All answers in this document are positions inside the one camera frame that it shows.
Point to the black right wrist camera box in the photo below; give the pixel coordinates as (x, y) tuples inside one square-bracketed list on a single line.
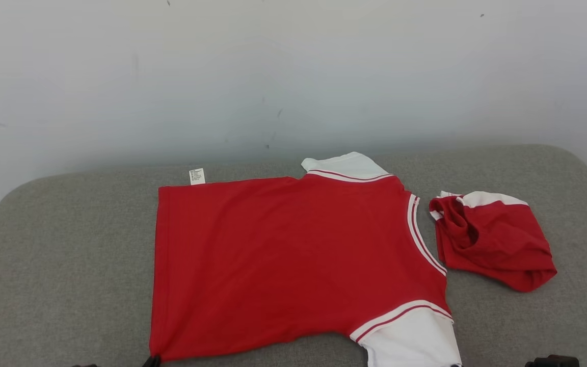
[(551, 362)]

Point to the red white jersey shirt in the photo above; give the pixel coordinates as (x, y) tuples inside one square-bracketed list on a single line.
[(283, 255)]

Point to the red shorts white trim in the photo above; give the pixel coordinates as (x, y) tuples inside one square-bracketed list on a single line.
[(497, 244)]

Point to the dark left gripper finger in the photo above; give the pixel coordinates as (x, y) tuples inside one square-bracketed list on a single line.
[(152, 361)]

